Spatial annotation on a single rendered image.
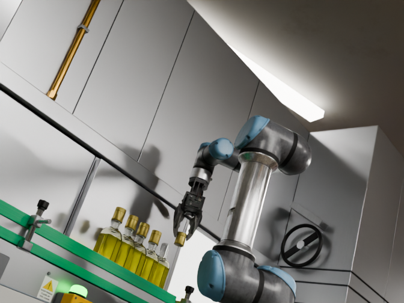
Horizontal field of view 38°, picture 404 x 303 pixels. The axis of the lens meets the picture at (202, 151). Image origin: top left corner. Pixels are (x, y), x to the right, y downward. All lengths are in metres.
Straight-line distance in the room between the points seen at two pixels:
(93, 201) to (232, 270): 0.65
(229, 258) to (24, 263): 0.50
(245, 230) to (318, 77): 2.35
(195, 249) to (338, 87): 1.87
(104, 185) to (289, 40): 1.87
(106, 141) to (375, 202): 1.36
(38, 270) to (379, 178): 1.82
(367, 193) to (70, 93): 1.44
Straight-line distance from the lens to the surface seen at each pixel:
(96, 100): 2.04
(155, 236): 1.97
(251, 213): 1.56
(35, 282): 1.52
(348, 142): 2.94
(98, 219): 1.98
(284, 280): 1.56
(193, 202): 2.03
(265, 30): 3.53
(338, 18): 3.33
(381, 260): 2.88
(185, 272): 2.28
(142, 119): 2.17
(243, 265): 1.51
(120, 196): 2.04
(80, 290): 1.54
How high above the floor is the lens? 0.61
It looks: 25 degrees up
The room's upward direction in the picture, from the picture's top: 18 degrees clockwise
